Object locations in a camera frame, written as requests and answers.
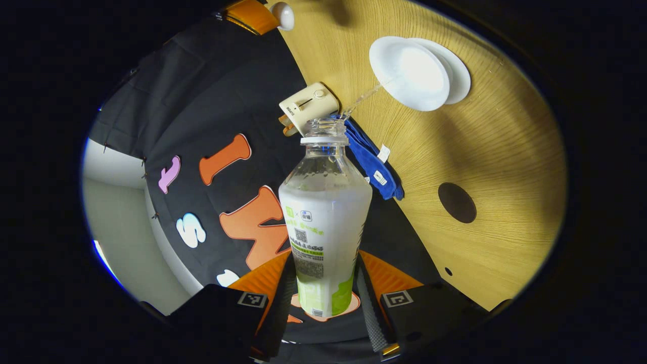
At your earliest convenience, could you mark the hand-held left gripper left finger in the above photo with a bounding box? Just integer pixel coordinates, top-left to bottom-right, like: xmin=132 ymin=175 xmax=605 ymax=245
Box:
xmin=167 ymin=250 xmax=300 ymax=362

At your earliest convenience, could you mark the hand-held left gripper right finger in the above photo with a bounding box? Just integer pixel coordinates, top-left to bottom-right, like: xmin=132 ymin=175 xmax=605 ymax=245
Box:
xmin=354 ymin=250 xmax=489 ymax=362

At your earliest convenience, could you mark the clear water bottle green label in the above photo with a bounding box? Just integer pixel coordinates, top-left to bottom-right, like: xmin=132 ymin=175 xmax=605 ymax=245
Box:
xmin=278 ymin=118 xmax=374 ymax=320

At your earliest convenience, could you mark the dark brown round coaster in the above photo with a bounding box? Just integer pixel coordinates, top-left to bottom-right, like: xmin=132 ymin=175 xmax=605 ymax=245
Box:
xmin=438 ymin=182 xmax=478 ymax=224

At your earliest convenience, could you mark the black backdrop cloth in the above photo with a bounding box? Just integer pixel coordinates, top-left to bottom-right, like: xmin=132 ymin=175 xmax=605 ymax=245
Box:
xmin=88 ymin=15 xmax=445 ymax=349

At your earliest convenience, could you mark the white toaster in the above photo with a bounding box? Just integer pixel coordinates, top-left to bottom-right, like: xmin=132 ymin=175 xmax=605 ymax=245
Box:
xmin=279 ymin=82 xmax=340 ymax=138

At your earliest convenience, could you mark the folded blue towel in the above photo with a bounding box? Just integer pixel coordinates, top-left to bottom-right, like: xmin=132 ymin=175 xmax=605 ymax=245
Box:
xmin=331 ymin=115 xmax=405 ymax=202

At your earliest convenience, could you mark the row of small backdrop clips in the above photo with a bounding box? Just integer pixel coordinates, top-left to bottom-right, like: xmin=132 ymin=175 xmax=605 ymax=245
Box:
xmin=101 ymin=142 xmax=160 ymax=221

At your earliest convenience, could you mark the white saucer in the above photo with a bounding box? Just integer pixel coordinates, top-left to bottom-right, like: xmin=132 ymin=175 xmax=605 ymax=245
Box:
xmin=408 ymin=37 xmax=472 ymax=106

